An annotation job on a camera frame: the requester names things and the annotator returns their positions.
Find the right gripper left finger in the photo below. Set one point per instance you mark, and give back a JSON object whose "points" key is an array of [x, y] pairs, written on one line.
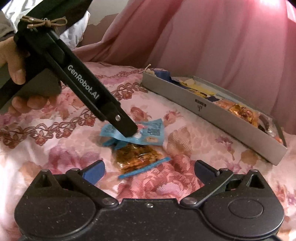
{"points": [[83, 181]]}

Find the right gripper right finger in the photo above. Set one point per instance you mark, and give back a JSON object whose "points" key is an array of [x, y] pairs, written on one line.
{"points": [[214, 182]]}

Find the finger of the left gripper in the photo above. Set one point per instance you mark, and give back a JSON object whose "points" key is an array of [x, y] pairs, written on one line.
{"points": [[122, 122]]}

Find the light blue snack packet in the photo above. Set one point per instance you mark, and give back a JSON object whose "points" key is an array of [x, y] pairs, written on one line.
{"points": [[148, 133]]}

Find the brown nut snack packet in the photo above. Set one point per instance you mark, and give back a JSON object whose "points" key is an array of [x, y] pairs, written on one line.
{"points": [[135, 159]]}

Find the rice cracker bar packet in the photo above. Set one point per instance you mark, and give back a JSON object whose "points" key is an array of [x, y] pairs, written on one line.
{"points": [[225, 104]]}

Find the gold foil snack packet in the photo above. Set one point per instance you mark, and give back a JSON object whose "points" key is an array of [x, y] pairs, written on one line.
{"points": [[246, 114]]}

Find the person left hand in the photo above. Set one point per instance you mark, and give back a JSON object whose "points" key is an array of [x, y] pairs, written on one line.
{"points": [[14, 59]]}

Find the floral pink bedsheet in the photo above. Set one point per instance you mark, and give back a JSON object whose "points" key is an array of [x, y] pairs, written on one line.
{"points": [[67, 135]]}

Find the grey pillow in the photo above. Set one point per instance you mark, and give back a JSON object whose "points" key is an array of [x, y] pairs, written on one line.
{"points": [[68, 19]]}

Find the grey cardboard tray box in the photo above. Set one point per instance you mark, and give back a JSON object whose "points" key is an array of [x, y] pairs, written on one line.
{"points": [[263, 144]]}

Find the pink curtain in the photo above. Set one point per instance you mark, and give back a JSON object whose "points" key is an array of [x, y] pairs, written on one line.
{"points": [[246, 47]]}

